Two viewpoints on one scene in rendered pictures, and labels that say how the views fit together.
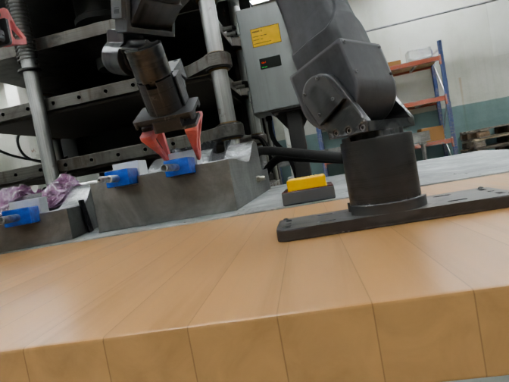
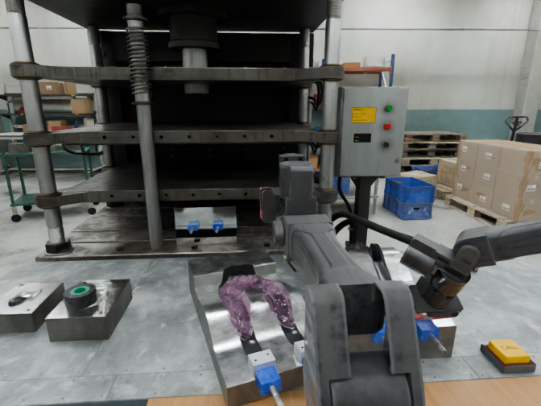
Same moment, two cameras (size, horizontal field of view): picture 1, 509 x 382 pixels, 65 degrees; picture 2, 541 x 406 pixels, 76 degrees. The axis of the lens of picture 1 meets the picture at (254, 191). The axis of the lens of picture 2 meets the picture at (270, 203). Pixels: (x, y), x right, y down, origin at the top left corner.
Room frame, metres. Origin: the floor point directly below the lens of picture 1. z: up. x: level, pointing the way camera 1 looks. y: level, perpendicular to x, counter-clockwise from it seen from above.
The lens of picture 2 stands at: (0.10, 0.63, 1.39)
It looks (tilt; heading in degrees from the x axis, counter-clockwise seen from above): 16 degrees down; 346
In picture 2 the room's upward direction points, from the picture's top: straight up
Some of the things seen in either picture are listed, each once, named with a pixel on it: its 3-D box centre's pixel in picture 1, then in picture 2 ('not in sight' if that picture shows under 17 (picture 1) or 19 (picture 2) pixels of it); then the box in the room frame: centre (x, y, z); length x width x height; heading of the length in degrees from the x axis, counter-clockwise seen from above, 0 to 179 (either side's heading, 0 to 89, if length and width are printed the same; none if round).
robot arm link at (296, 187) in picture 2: not in sight; (297, 201); (0.62, 0.46, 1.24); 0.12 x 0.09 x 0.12; 173
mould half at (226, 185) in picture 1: (200, 177); (366, 283); (0.95, 0.12, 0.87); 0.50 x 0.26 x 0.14; 170
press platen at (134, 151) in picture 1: (134, 170); (205, 189); (1.92, 0.55, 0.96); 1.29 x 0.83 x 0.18; 80
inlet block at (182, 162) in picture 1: (178, 167); (427, 333); (0.68, 0.12, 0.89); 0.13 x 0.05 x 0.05; 171
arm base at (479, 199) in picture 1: (381, 175); not in sight; (0.36, -0.12, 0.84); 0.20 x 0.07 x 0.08; 83
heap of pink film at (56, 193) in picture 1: (42, 192); (253, 294); (0.93, 0.48, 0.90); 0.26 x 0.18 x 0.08; 8
